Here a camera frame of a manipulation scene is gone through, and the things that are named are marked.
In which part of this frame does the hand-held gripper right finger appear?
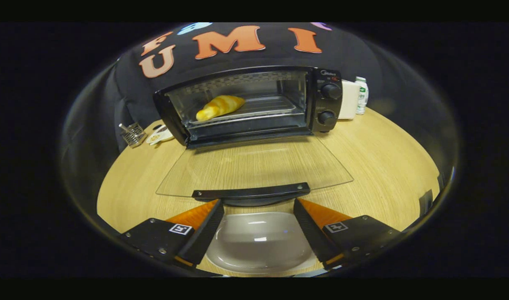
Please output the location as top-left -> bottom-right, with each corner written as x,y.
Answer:
292,198 -> 401,270

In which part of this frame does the white oval plate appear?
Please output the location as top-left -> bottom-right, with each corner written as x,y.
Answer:
205,212 -> 317,274

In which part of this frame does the yellow croissant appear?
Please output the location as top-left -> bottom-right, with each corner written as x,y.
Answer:
196,95 -> 245,122

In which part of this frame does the white bottle green label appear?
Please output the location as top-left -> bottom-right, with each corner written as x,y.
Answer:
355,77 -> 369,115

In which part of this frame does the metal wire holder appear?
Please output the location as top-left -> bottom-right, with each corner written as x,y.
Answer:
119,122 -> 147,148

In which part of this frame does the small white printed dish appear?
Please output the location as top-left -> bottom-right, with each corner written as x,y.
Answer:
146,124 -> 175,146

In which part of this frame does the black table edge clamp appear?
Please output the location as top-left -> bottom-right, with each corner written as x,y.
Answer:
419,190 -> 434,217

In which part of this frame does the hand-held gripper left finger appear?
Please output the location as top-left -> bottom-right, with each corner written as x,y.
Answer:
120,199 -> 225,270

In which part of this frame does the white box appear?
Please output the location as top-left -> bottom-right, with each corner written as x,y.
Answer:
339,80 -> 360,120

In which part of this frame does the black toaster oven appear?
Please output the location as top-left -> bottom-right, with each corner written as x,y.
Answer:
153,66 -> 354,207

